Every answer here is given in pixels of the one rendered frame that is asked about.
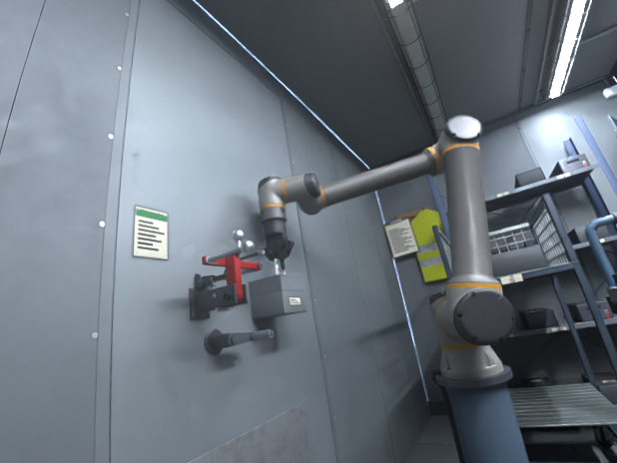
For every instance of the dark grey lever bracket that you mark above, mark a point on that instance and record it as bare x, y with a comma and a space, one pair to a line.
209, 303

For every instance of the long ceiling light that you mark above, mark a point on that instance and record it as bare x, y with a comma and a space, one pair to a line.
569, 48
394, 3

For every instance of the brown clipboard with paper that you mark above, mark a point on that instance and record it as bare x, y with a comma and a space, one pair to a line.
401, 237

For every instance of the grey drawer cabinet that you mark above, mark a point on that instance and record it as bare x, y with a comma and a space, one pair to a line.
554, 233

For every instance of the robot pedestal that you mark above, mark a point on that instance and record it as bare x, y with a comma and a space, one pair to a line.
487, 424

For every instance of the white mesh crate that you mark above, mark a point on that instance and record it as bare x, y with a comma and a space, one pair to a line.
511, 237

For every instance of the black storage bin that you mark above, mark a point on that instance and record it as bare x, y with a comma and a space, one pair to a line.
582, 311
539, 318

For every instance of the dark grey storage box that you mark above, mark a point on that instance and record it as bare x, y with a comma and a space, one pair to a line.
529, 178
576, 163

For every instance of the blue trolley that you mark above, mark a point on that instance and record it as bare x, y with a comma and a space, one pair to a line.
600, 241

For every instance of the grey metal box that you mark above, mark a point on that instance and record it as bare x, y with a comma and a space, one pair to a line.
274, 298

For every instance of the cream inspection plate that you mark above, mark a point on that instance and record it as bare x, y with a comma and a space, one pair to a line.
280, 267

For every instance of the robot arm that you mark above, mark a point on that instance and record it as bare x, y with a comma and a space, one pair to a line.
462, 241

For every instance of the yellow high-visibility vest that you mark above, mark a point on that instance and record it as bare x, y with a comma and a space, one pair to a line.
430, 245

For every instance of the red guard with silver knob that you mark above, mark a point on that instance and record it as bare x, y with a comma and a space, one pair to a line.
234, 282

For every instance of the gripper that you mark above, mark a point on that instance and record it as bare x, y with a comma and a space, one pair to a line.
277, 238

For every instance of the green and white sign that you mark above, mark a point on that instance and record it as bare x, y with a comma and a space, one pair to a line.
151, 233

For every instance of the grey ceiling duct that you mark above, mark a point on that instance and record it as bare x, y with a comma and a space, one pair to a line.
419, 67

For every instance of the silver escape lever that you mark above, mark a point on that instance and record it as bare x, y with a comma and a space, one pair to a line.
221, 257

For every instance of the blue shelving unit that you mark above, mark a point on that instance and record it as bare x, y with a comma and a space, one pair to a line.
554, 284

